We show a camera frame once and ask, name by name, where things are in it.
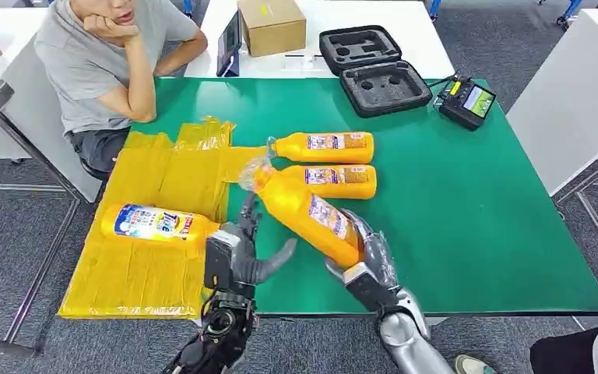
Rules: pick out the yellow sheet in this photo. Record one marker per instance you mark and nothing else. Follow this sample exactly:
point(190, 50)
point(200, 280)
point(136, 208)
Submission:
point(123, 279)

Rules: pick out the black foam-lined case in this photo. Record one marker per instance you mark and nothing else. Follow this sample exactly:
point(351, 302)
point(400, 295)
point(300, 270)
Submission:
point(381, 88)

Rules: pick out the dark tablet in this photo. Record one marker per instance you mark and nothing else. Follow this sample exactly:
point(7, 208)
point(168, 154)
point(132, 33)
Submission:
point(229, 49)

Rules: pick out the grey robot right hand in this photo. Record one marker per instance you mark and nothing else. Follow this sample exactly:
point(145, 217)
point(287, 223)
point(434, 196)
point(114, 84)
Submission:
point(381, 258)

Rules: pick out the person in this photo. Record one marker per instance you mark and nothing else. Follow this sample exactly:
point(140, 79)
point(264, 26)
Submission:
point(562, 356)
point(87, 67)

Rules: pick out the orange drink bottle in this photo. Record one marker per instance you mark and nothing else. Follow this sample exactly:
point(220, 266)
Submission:
point(350, 188)
point(299, 149)
point(139, 224)
point(299, 211)

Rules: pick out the blue trolley frame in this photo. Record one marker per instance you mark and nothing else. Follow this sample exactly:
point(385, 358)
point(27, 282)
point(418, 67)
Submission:
point(567, 11)

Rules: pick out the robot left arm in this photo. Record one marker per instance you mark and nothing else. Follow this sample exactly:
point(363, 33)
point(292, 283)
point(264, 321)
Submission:
point(221, 330)

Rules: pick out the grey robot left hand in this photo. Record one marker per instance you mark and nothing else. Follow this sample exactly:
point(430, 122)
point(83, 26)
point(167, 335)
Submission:
point(247, 258)

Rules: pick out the black remote controller with screen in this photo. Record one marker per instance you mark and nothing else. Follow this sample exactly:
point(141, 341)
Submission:
point(461, 108)

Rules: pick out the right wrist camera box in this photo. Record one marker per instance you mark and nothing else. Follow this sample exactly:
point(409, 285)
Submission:
point(371, 294)

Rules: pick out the black pen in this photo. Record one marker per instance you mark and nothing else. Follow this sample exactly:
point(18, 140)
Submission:
point(299, 55)

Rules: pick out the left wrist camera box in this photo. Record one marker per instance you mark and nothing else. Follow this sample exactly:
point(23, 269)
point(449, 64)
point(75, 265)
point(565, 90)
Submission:
point(219, 263)

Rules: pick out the white table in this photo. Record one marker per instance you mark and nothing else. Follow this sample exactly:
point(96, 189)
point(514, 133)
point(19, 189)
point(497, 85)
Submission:
point(572, 93)
point(371, 15)
point(20, 93)

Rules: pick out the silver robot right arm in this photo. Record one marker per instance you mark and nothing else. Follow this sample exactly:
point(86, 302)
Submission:
point(407, 340)

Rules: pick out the closed cardboard box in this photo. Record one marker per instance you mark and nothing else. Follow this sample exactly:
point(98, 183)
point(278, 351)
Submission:
point(273, 28)

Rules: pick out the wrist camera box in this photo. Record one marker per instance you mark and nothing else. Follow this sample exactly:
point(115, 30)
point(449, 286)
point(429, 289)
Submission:
point(371, 294)
point(219, 263)

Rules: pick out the green table mat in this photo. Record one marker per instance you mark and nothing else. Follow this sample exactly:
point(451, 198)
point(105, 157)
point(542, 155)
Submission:
point(459, 222)

